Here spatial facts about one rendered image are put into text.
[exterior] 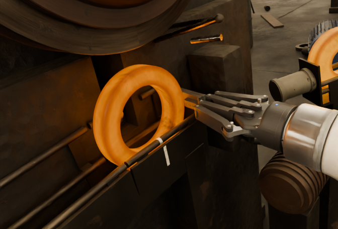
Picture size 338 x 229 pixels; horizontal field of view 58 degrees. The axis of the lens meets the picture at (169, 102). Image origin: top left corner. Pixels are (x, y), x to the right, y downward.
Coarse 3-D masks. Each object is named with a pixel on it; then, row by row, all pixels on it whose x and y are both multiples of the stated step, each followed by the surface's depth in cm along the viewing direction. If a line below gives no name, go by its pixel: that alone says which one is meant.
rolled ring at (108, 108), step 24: (120, 72) 50; (144, 72) 50; (168, 72) 54; (120, 96) 48; (168, 96) 56; (96, 120) 48; (120, 120) 49; (168, 120) 58; (120, 144) 49; (144, 144) 57
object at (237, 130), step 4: (232, 124) 49; (236, 128) 48; (240, 128) 48; (224, 132) 49; (228, 132) 48; (232, 132) 48; (236, 132) 48; (240, 132) 48; (244, 132) 48; (248, 132) 48; (228, 136) 48; (232, 136) 48
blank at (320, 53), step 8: (328, 32) 71; (336, 32) 69; (320, 40) 71; (328, 40) 69; (336, 40) 69; (312, 48) 72; (320, 48) 70; (328, 48) 70; (336, 48) 70; (312, 56) 71; (320, 56) 70; (328, 56) 71; (320, 64) 71; (328, 64) 71; (320, 72) 72; (328, 72) 72; (336, 72) 74
